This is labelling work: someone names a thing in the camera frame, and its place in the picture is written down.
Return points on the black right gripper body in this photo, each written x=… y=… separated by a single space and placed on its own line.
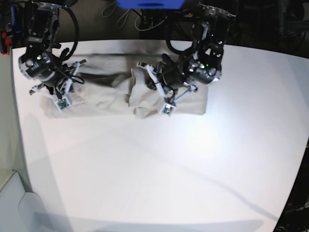
x=58 y=79

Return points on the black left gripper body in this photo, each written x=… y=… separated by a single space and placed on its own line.
x=175 y=75

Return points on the grey t-shirt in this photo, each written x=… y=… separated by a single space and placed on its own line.
x=114 y=86

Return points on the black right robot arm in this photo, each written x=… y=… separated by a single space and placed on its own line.
x=44 y=26

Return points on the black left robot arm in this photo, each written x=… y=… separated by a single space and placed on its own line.
x=197 y=36

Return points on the red and black clamp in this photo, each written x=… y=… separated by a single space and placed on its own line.
x=5 y=44

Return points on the black power strip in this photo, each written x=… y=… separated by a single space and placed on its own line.
x=190 y=13

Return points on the blue box overhead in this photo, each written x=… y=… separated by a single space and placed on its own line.
x=150 y=4

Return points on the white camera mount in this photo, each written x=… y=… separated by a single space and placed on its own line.
x=60 y=102
x=168 y=100

